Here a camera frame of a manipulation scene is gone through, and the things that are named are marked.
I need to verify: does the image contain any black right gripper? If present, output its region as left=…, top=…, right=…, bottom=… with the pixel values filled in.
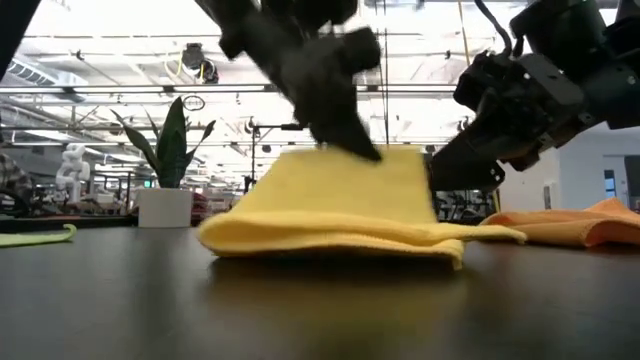
left=428, top=52, right=601, bottom=192

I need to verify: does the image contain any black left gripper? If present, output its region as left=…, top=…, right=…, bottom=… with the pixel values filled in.
left=197, top=0, right=384, bottom=164

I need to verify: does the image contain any yellow microfiber towel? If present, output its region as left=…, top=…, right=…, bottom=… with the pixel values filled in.
left=197, top=144, right=527, bottom=271

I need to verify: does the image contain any orange microfiber towel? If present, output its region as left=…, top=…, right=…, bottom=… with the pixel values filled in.
left=479, top=197, right=640, bottom=250

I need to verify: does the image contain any green microfiber towel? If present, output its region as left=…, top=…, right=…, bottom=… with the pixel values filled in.
left=0, top=223, right=79, bottom=250

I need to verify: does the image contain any potted artificial green plant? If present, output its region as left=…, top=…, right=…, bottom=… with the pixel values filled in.
left=110, top=97, right=217, bottom=230

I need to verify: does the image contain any black metal frame stand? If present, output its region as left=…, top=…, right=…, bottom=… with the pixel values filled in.
left=251, top=123, right=306, bottom=194

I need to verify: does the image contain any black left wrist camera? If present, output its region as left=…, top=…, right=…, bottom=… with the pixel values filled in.
left=259, top=0, right=359, bottom=29

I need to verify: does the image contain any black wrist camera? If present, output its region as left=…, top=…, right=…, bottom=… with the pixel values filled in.
left=509, top=0, right=609, bottom=76
left=259, top=0, right=359, bottom=29

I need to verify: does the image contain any yellow cable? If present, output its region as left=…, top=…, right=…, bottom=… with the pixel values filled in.
left=456, top=0, right=474, bottom=69

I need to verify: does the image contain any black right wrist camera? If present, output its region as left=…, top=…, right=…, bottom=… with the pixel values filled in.
left=509, top=0, right=609, bottom=76

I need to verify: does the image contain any ceiling cable reel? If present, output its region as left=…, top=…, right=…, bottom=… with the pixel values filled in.
left=180, top=42, right=220, bottom=85

